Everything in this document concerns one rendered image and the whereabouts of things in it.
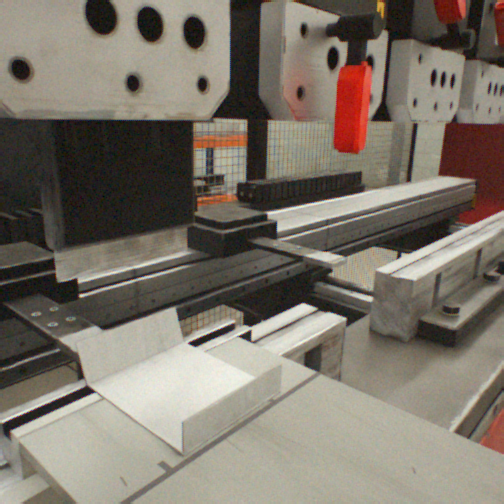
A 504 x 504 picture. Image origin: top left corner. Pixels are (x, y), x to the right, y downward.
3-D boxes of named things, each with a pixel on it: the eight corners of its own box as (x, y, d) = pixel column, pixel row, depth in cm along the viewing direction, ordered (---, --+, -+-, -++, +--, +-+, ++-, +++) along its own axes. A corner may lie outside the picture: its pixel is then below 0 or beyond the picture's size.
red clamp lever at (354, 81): (359, 155, 35) (373, 8, 32) (313, 151, 37) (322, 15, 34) (371, 154, 36) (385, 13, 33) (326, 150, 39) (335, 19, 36)
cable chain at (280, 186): (256, 204, 97) (256, 185, 96) (235, 200, 101) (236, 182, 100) (361, 184, 129) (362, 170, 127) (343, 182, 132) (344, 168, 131)
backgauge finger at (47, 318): (29, 407, 32) (21, 340, 30) (-83, 302, 48) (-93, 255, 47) (170, 347, 40) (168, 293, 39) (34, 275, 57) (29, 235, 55)
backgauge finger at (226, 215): (312, 286, 56) (314, 246, 54) (172, 243, 72) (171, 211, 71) (362, 265, 64) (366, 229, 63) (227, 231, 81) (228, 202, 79)
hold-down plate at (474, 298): (453, 348, 65) (456, 329, 64) (415, 336, 69) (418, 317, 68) (511, 293, 87) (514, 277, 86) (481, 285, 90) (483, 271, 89)
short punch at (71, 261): (66, 286, 27) (49, 117, 25) (49, 278, 29) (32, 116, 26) (195, 253, 35) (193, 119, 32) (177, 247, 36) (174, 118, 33)
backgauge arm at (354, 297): (382, 368, 86) (391, 297, 82) (163, 282, 126) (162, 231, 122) (401, 353, 92) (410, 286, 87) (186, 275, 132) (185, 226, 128)
